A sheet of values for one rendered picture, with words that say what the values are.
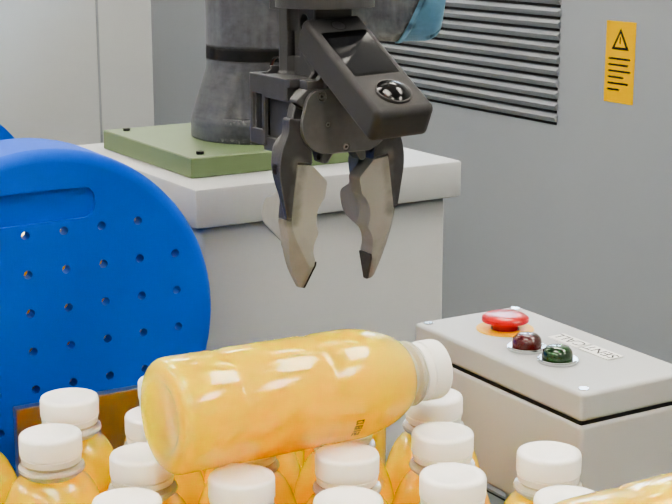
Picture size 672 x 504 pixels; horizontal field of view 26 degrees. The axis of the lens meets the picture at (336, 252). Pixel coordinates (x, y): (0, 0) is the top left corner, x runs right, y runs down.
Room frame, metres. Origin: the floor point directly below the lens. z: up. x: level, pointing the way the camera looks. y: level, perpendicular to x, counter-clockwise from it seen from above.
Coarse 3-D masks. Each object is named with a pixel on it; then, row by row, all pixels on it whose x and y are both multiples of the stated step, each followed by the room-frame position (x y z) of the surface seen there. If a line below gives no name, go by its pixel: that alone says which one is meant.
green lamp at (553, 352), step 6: (546, 348) 0.99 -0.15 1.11; (552, 348) 0.98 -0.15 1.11; (558, 348) 0.98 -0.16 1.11; (564, 348) 0.98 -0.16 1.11; (570, 348) 0.99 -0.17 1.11; (546, 354) 0.98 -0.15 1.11; (552, 354) 0.98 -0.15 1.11; (558, 354) 0.98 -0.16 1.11; (564, 354) 0.98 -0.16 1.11; (570, 354) 0.98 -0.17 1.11; (552, 360) 0.98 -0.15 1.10; (558, 360) 0.98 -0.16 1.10; (564, 360) 0.98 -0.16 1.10; (570, 360) 0.98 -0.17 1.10
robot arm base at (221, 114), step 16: (208, 48) 1.57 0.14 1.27; (224, 48) 1.55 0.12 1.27; (208, 64) 1.57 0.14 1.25; (224, 64) 1.55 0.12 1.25; (240, 64) 1.54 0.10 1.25; (256, 64) 1.54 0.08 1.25; (208, 80) 1.56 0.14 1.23; (224, 80) 1.55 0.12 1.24; (240, 80) 1.54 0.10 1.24; (208, 96) 1.55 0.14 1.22; (224, 96) 1.54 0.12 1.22; (240, 96) 1.54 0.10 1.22; (256, 96) 1.53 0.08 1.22; (192, 112) 1.58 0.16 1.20; (208, 112) 1.55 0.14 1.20; (224, 112) 1.53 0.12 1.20; (240, 112) 1.54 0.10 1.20; (256, 112) 1.53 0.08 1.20; (192, 128) 1.57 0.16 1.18; (208, 128) 1.54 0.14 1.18; (224, 128) 1.53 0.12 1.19; (240, 128) 1.52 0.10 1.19; (240, 144) 1.52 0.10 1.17; (256, 144) 1.52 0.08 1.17
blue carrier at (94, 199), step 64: (0, 128) 1.49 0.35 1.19; (0, 192) 1.08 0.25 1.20; (64, 192) 1.11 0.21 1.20; (128, 192) 1.13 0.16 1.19; (0, 256) 1.08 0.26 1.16; (64, 256) 1.10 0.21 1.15; (128, 256) 1.13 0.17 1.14; (192, 256) 1.16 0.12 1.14; (0, 320) 1.08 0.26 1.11; (64, 320) 1.10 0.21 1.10; (128, 320) 1.13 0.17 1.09; (192, 320) 1.16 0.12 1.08; (0, 384) 1.07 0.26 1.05; (64, 384) 1.10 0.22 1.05; (128, 384) 1.13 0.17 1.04; (0, 448) 1.07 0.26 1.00
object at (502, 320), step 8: (488, 312) 1.08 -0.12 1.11; (496, 312) 1.07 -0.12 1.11; (504, 312) 1.07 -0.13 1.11; (512, 312) 1.07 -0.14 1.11; (520, 312) 1.08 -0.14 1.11; (488, 320) 1.06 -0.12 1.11; (496, 320) 1.06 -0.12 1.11; (504, 320) 1.05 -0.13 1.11; (512, 320) 1.06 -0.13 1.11; (520, 320) 1.06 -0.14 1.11; (528, 320) 1.06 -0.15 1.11; (496, 328) 1.06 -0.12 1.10; (504, 328) 1.06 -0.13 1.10; (512, 328) 1.06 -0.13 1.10
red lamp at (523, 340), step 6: (516, 336) 1.02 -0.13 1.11; (522, 336) 1.01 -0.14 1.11; (528, 336) 1.01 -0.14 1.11; (534, 336) 1.01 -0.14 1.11; (516, 342) 1.01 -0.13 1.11; (522, 342) 1.01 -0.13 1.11; (528, 342) 1.01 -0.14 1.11; (534, 342) 1.01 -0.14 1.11; (540, 342) 1.01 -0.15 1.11; (522, 348) 1.01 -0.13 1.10; (528, 348) 1.01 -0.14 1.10; (534, 348) 1.01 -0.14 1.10
